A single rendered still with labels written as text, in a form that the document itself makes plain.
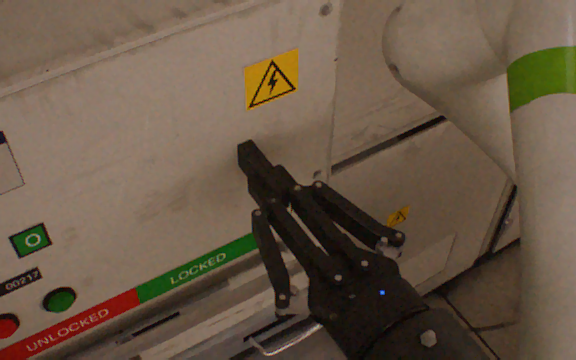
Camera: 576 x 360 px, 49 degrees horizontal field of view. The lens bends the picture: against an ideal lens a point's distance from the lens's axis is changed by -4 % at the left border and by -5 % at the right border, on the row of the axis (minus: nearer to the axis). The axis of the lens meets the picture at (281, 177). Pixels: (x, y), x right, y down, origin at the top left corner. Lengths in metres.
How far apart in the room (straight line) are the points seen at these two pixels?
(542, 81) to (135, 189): 0.37
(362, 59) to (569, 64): 0.51
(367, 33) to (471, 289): 1.21
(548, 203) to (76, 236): 0.41
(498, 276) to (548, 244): 1.55
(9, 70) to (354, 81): 0.67
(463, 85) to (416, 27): 0.08
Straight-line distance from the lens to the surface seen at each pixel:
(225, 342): 0.86
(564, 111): 0.58
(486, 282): 2.09
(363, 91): 1.09
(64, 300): 0.66
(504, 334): 2.01
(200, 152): 0.60
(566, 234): 0.56
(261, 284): 0.74
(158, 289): 0.72
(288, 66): 0.59
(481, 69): 0.70
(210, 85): 0.55
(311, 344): 0.94
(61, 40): 0.52
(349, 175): 1.23
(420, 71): 0.72
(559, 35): 0.60
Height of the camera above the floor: 1.68
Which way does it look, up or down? 48 degrees down
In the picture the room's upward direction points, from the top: straight up
